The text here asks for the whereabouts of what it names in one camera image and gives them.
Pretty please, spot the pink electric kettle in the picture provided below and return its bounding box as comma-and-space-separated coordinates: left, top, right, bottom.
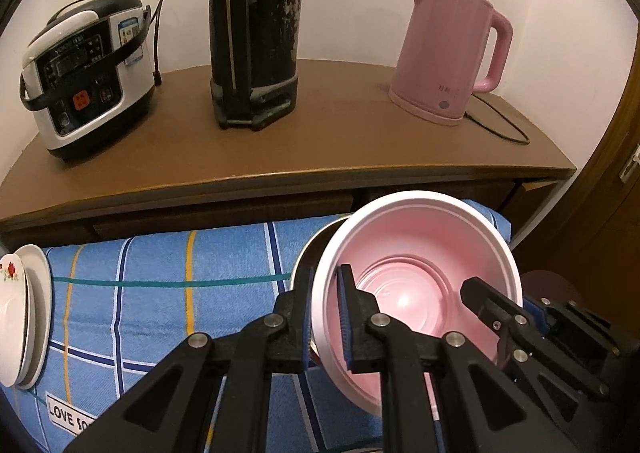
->
388, 0, 514, 127

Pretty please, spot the large white floral plate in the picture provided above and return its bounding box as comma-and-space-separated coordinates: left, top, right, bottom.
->
0, 244, 41, 384

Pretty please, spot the pink plastic bowl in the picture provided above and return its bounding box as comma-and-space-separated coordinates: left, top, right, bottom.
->
310, 190, 524, 418

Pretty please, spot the plain white plate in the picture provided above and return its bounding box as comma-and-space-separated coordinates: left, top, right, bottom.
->
20, 245, 53, 390

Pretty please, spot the stainless steel bowl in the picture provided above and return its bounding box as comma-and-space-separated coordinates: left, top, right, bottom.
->
289, 213, 353, 364

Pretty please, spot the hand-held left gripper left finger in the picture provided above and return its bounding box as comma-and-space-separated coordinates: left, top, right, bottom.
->
62, 263, 317, 453

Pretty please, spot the black kettle power cable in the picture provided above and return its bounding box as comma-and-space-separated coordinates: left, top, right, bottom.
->
464, 92, 531, 146

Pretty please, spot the blue checked tablecloth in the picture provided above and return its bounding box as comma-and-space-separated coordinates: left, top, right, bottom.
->
0, 200, 513, 453

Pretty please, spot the dark red stool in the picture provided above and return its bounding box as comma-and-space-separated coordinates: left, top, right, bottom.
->
520, 269, 583, 314

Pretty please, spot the brown wooden panel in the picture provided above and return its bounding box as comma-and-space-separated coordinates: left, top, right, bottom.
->
510, 0, 640, 334

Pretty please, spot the brown wooden cabinet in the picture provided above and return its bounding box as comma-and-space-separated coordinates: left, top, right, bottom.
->
0, 58, 578, 254

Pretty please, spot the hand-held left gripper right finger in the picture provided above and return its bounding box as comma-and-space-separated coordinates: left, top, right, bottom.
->
336, 263, 571, 453

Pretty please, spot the tall black thermos flask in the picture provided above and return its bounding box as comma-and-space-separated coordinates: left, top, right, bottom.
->
207, 0, 314, 131

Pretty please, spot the metal latch plate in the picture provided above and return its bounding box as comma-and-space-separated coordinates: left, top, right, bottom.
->
619, 143, 640, 184

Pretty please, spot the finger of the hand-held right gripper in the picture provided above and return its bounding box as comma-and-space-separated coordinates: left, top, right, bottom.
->
524, 297, 624, 375
460, 277, 611, 400

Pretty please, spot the white and black rice cooker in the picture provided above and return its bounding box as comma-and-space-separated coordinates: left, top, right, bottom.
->
19, 0, 163, 164

